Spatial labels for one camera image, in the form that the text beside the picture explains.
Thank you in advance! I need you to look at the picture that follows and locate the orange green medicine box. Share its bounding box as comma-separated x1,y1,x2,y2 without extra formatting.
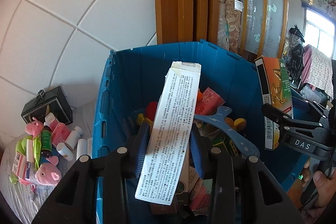
255,56,293,150

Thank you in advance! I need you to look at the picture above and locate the white pill bottle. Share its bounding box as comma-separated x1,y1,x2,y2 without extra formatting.
65,126,83,149

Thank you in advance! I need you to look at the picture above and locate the pink white tissue pack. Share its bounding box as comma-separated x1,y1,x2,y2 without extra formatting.
12,152,27,180

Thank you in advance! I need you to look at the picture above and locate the long white ointment box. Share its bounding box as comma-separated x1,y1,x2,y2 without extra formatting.
135,61,202,205

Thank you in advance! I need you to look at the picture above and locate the person right hand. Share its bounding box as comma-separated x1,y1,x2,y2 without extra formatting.
301,158,335,207

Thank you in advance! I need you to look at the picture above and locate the pink pig plush blue body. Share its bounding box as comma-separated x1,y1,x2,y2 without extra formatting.
35,156,62,186

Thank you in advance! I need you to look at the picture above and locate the clear plastic swab box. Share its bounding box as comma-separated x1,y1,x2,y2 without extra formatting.
25,162,36,183

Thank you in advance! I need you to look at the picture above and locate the brown green-label medicine bottle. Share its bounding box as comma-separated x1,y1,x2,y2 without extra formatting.
41,123,52,158

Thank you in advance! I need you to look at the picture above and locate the white red medicine box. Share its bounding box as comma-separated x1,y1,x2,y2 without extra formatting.
87,138,93,157

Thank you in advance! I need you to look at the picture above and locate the green wet wipes pack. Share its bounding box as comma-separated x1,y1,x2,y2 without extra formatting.
33,135,42,170

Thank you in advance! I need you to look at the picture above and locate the green bird plush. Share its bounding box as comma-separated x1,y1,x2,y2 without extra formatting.
15,135,33,156

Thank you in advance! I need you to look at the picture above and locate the pink pig plush orange dress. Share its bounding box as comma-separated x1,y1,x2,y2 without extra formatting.
25,117,44,138

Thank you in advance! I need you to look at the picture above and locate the black gift box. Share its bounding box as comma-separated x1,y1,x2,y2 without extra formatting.
21,86,73,125

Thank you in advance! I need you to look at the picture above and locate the rolled patterned carpet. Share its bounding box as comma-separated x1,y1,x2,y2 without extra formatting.
218,0,244,53

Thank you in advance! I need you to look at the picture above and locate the blue plastic storage crate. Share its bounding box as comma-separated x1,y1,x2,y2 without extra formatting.
92,39,310,224

